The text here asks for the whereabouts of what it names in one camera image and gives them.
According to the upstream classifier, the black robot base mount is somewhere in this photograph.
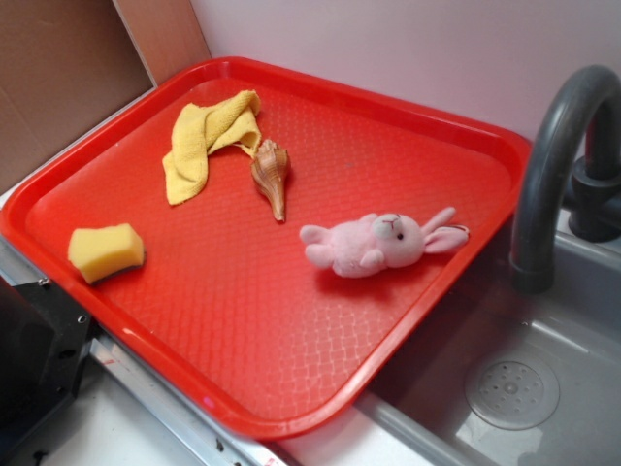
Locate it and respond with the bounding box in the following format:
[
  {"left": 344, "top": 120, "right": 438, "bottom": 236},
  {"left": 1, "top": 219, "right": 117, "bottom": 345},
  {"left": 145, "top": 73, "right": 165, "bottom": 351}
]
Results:
[{"left": 1, "top": 280, "right": 93, "bottom": 465}]

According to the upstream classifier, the yellow sponge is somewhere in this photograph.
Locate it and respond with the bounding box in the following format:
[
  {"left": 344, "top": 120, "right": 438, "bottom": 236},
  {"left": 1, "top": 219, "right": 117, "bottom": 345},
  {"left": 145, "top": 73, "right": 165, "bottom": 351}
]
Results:
[{"left": 67, "top": 223, "right": 146, "bottom": 284}]

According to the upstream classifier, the yellow cloth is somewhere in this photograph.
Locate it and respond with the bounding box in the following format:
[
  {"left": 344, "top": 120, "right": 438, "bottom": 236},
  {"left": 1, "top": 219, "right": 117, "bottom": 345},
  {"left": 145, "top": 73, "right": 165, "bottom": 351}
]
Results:
[{"left": 162, "top": 90, "right": 262, "bottom": 206}]

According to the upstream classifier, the brown cardboard panel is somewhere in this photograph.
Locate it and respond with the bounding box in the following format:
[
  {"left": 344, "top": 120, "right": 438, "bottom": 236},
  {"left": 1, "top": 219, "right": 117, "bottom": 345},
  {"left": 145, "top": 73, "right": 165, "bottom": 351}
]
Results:
[{"left": 1, "top": 1, "right": 211, "bottom": 192}]

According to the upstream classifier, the grey sink drain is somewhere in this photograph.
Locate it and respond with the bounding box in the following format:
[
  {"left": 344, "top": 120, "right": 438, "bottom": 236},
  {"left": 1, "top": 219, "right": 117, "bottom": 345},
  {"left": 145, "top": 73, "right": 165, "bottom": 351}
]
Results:
[{"left": 464, "top": 356, "right": 560, "bottom": 431}]

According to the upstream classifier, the brown striped seashell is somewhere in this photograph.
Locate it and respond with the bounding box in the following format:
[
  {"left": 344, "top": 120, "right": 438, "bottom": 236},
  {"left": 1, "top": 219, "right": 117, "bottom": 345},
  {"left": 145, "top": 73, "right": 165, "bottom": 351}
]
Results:
[{"left": 250, "top": 139, "right": 290, "bottom": 222}]

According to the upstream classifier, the red plastic tray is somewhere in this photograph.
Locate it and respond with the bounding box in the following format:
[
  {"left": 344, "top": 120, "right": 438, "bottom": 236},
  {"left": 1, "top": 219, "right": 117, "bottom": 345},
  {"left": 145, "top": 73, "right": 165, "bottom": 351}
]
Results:
[{"left": 1, "top": 57, "right": 530, "bottom": 440}]

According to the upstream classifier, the grey curved faucet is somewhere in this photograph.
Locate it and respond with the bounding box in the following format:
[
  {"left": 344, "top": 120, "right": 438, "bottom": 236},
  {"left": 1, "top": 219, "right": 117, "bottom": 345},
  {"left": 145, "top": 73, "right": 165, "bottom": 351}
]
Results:
[{"left": 509, "top": 65, "right": 620, "bottom": 294}]

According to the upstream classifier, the grey sink basin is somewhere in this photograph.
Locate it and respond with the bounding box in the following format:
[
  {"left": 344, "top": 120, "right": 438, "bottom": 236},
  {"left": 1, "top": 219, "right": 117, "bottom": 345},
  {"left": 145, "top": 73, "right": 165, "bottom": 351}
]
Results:
[{"left": 358, "top": 228, "right": 620, "bottom": 465}]

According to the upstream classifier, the pink plush bunny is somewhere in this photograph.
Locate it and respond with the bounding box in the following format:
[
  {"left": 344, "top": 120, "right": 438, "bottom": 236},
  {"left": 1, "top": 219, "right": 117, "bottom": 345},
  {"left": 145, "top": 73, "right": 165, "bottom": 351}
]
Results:
[{"left": 300, "top": 207, "right": 470, "bottom": 279}]

